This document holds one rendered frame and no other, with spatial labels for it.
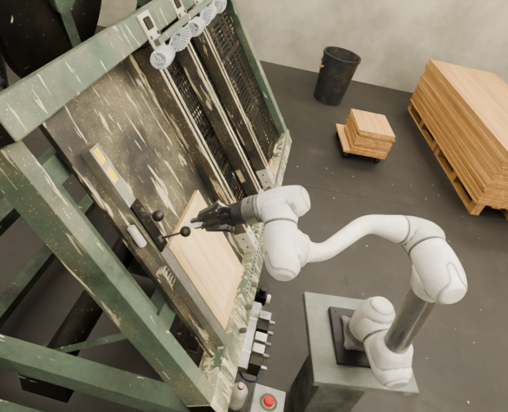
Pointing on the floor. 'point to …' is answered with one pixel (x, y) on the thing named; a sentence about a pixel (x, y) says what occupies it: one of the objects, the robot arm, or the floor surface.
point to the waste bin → (335, 74)
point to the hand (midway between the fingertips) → (192, 224)
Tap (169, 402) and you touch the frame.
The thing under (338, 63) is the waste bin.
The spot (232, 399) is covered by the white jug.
